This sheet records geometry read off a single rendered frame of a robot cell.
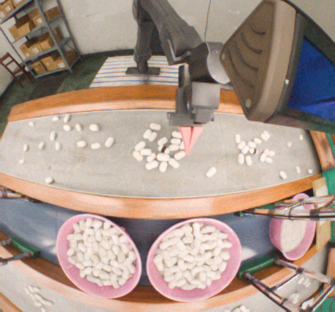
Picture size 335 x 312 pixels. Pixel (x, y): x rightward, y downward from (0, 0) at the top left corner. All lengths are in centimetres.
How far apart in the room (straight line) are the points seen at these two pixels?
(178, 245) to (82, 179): 35
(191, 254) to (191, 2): 241
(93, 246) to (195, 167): 39
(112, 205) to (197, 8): 231
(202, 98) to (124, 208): 31
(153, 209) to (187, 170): 15
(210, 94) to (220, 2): 216
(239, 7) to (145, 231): 256
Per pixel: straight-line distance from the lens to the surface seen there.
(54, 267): 66
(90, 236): 46
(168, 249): 40
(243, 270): 57
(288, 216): 34
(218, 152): 42
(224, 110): 52
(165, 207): 33
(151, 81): 71
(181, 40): 28
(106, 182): 39
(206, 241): 42
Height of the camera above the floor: 110
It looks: 67 degrees down
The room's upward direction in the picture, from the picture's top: 7 degrees clockwise
